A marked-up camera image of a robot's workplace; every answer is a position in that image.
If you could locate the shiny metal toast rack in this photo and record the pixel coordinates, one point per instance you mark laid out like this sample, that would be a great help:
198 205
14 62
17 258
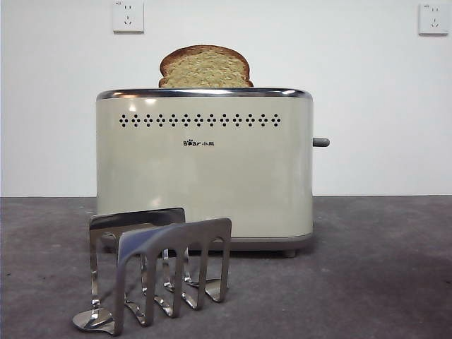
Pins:
141 243

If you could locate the white wall socket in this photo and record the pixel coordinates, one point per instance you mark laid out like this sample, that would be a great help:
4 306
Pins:
433 19
128 17

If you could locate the brown toasted bread slice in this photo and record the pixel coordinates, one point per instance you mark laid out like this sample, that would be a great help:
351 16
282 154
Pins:
205 70

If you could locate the grey toaster lever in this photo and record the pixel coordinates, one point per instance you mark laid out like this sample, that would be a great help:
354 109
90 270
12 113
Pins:
322 142

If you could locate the cream two-slot toaster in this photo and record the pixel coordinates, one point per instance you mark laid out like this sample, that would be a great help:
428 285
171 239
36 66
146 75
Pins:
205 169

